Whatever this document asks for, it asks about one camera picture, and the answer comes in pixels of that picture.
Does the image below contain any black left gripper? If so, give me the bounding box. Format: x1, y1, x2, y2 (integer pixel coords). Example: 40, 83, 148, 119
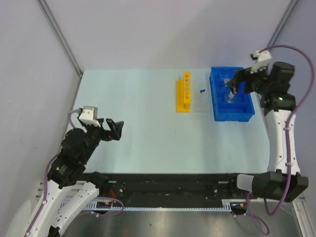
80, 117, 123, 162

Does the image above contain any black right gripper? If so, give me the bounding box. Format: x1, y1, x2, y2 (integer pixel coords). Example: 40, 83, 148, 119
227, 62, 272, 95

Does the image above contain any small glass jar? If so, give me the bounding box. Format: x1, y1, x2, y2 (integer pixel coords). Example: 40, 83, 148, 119
222, 78, 230, 90

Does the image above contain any small clear glass beaker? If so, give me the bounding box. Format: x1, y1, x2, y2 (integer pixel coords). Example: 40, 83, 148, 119
219, 69, 230, 78

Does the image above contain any glass flask with stopper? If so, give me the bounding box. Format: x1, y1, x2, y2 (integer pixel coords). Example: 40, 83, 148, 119
223, 92, 237, 103

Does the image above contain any blue plastic tray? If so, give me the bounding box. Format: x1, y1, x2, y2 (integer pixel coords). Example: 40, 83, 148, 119
209, 67, 255, 122

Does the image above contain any clear plastic well plate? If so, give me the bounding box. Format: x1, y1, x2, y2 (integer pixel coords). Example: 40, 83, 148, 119
193, 91, 208, 114

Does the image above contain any yellow test tube rack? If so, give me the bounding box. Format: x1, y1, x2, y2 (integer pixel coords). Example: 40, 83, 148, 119
176, 72, 192, 113

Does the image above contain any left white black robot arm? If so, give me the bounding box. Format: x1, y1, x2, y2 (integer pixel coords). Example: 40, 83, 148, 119
6, 118, 124, 237

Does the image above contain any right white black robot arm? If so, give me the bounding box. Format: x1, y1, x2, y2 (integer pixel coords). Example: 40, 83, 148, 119
228, 62, 309, 202

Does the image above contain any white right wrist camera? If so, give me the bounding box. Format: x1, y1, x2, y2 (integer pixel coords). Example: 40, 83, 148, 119
250, 50, 272, 74

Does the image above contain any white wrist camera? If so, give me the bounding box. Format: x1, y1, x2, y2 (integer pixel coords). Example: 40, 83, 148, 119
250, 50, 272, 74
79, 106, 101, 127

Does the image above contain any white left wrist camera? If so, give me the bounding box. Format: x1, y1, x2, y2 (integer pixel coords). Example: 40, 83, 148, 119
79, 106, 101, 127

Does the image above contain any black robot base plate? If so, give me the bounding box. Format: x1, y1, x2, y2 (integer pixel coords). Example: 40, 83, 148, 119
105, 173, 247, 208

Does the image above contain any white slotted cable duct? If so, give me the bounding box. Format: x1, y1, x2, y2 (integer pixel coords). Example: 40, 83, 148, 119
61, 198, 250, 212

